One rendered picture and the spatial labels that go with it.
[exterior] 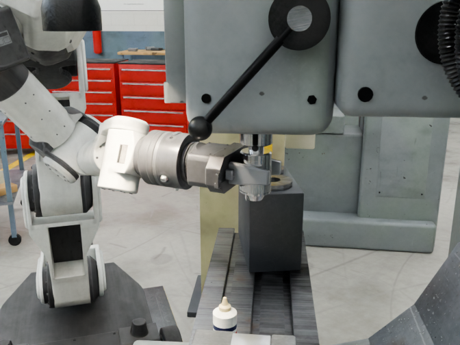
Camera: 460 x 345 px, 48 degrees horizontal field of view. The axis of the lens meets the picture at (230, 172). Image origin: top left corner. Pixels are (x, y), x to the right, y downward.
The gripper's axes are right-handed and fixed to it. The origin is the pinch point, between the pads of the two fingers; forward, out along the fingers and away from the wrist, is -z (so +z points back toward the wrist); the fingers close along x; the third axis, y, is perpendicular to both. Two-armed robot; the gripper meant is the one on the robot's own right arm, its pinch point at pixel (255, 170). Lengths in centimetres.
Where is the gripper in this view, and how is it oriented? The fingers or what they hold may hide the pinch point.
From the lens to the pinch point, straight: 77.5
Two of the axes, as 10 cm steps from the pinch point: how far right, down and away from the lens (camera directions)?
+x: 3.9, -2.6, 8.8
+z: -9.2, -1.2, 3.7
